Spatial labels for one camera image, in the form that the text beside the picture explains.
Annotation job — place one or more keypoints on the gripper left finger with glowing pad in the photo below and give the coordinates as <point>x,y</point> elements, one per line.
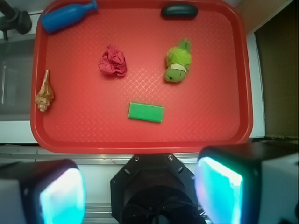
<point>42,192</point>

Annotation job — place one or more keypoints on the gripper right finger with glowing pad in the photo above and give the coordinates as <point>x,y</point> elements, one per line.
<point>250,183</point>

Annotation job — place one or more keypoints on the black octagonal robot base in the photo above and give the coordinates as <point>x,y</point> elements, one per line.
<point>154,189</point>

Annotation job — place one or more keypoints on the brown spiral seashell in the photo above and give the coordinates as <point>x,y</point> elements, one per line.
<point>45,95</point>

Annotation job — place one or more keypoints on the green rectangular block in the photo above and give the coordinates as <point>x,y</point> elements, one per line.
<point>146,112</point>

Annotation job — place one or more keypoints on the red plastic tray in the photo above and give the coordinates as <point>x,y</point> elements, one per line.
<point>89,113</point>

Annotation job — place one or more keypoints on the crumpled red paper ball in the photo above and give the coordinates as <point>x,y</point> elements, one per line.
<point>113,62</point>

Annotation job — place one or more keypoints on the green plush toy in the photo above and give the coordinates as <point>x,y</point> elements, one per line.
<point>178,61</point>

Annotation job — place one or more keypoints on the blue plastic bottle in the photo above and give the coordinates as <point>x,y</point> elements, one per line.
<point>66,16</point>

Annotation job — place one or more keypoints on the black oval case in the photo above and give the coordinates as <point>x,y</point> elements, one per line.
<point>184,11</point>

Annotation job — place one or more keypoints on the aluminium rail frame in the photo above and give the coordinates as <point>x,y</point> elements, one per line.
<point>13,153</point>

